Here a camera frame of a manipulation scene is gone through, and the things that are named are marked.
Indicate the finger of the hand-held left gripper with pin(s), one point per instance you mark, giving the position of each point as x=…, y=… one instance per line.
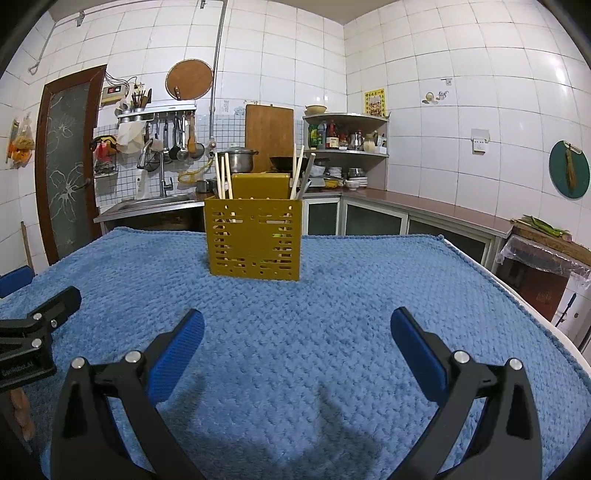
x=62, y=302
x=16, y=282

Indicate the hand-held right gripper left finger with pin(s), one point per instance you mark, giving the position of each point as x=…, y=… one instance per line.
x=178, y=355

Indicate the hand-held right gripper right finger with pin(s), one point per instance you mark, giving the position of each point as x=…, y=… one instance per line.
x=418, y=353

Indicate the yellow perforated utensil holder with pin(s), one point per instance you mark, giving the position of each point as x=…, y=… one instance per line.
x=249, y=258

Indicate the person's left hand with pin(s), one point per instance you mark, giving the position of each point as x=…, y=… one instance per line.
x=22, y=410

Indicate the wooden stick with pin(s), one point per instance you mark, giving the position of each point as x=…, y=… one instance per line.
x=27, y=244

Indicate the blue fleece blanket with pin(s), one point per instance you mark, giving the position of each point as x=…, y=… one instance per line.
x=323, y=323

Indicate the brown door with frosted glass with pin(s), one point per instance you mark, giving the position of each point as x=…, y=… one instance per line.
x=64, y=184

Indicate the hanging plastic bags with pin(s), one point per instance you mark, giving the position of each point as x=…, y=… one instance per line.
x=22, y=143

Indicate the steel sink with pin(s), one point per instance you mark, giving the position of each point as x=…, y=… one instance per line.
x=157, y=199

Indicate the white soap bottle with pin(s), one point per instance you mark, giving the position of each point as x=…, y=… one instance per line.
x=141, y=184

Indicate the cabinet with plastic cover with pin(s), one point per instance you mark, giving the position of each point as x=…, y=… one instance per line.
x=535, y=263

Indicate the kitchen counter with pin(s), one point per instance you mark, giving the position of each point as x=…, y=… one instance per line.
x=438, y=205

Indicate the metal faucet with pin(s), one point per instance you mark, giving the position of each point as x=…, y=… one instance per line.
x=164, y=180

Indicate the small metal cup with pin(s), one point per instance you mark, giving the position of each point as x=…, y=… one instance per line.
x=203, y=186

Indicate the white hanging cloth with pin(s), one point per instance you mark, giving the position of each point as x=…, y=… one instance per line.
x=130, y=137

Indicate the green vegetables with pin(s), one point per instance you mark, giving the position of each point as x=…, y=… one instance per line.
x=545, y=226

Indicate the stack of bowls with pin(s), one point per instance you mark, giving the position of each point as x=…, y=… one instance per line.
x=356, y=174

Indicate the steel pot with lid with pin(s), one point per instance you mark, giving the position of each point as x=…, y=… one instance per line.
x=238, y=160

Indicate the white device with red display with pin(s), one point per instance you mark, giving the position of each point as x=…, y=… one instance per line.
x=114, y=94

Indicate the metal cutlery canisters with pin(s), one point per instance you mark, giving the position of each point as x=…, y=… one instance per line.
x=136, y=102

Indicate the white jar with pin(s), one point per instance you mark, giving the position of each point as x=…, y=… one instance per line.
x=369, y=145

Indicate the small metal kettle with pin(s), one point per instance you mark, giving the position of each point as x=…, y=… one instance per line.
x=355, y=141

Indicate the round green hanging board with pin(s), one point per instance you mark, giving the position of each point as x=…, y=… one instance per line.
x=558, y=170

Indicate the dark sauce bottle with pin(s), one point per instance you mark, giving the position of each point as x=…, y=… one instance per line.
x=331, y=136

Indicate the green bottle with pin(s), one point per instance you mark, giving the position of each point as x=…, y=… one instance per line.
x=313, y=137

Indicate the wooden cutting board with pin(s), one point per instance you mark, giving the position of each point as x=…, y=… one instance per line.
x=270, y=134

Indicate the metal corner shelf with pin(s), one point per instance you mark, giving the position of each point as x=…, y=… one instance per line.
x=344, y=117

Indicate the beige ceramic bowl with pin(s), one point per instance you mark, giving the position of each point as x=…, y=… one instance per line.
x=316, y=110

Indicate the metal wall utensil rack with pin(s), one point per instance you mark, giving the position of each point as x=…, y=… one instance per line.
x=157, y=110

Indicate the white wall outlet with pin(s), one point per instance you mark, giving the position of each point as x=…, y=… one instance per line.
x=480, y=141

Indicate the yellow wall poster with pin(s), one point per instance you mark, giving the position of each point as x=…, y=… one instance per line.
x=374, y=102

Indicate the teapot wall decal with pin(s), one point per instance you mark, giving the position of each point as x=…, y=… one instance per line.
x=434, y=98

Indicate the metal wall pipe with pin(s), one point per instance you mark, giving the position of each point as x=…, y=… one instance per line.
x=217, y=69

